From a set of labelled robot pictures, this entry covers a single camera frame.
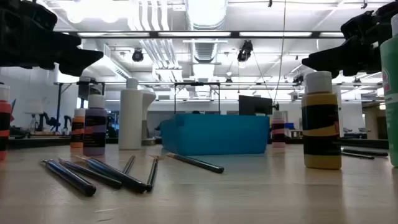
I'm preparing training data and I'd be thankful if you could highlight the teal plastic bin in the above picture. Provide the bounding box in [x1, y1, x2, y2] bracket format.
[160, 113, 271, 156]

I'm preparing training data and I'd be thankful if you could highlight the small pink paint bottle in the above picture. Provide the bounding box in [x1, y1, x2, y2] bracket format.
[272, 110, 286, 148]

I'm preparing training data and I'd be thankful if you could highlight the small purple paint bottle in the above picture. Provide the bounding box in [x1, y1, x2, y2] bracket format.
[83, 93, 108, 156]

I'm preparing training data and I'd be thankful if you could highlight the small orange paint bottle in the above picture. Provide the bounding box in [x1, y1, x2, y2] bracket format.
[70, 108, 86, 149]

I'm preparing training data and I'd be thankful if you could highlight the black ceiling spotlight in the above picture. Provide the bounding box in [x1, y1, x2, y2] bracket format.
[237, 39, 254, 63]
[131, 48, 144, 63]

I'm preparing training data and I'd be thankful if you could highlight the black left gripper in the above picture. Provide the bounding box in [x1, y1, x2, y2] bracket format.
[0, 0, 104, 77]

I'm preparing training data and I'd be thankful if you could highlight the black computer monitor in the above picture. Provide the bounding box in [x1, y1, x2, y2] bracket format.
[238, 95, 274, 116]

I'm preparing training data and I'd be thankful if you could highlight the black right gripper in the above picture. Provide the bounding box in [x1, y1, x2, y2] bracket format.
[302, 1, 398, 79]

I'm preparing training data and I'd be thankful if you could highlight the silver ceiling ventilation duct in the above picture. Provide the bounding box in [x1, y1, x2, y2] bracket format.
[185, 0, 229, 30]

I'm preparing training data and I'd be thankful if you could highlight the large white paint bottle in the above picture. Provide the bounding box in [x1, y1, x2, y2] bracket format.
[118, 77, 144, 151]

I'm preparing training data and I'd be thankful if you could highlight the large green paint bottle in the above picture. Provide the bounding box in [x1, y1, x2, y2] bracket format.
[379, 14, 398, 168]

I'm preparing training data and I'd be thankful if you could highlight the black overhead frame beam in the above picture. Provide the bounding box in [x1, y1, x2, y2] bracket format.
[52, 30, 352, 39]

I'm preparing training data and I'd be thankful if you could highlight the thin hanging cable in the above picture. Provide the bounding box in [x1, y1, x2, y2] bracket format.
[273, 0, 287, 103]

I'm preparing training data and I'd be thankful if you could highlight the small yellow paint bottle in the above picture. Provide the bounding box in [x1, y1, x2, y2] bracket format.
[300, 70, 342, 170]

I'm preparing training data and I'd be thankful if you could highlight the small red paint bottle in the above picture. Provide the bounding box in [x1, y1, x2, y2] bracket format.
[0, 83, 12, 162]

